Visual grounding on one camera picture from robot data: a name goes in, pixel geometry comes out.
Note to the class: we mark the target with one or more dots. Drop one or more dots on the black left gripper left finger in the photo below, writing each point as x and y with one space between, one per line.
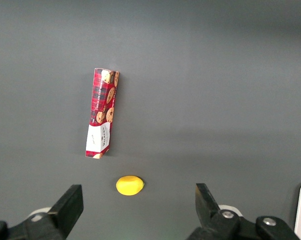
65 210

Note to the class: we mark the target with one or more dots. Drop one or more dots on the yellow lemon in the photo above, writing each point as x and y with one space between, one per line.
129 185

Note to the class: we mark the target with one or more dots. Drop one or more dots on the red tartan cookie box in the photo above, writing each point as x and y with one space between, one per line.
101 112

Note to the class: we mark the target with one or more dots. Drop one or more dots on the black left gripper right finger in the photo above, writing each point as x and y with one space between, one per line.
208 215

